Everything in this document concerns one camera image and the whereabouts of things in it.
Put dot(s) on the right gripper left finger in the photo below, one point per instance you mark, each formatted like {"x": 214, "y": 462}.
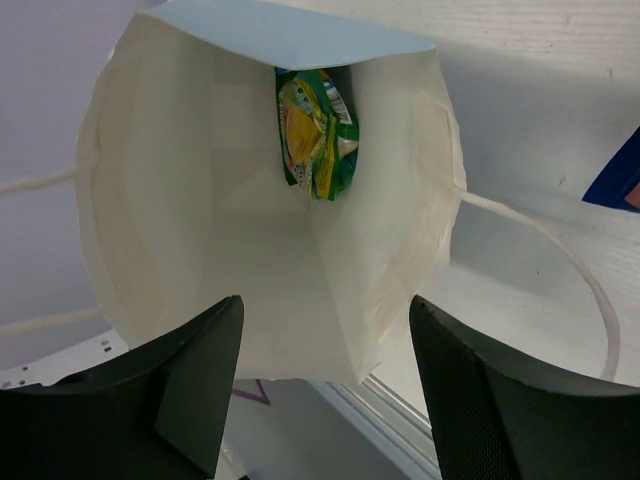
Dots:
{"x": 155, "y": 412}

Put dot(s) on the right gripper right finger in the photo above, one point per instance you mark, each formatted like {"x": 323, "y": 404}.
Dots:
{"x": 498, "y": 413}

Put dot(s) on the light blue paper bag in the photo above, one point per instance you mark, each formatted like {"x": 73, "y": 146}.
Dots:
{"x": 182, "y": 199}

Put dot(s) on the green yellow snack packet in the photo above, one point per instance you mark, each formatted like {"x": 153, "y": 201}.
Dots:
{"x": 319, "y": 135}

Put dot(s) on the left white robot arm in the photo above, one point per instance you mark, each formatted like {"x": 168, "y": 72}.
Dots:
{"x": 46, "y": 356}

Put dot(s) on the aluminium mounting rail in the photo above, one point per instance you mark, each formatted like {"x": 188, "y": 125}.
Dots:
{"x": 397, "y": 429}

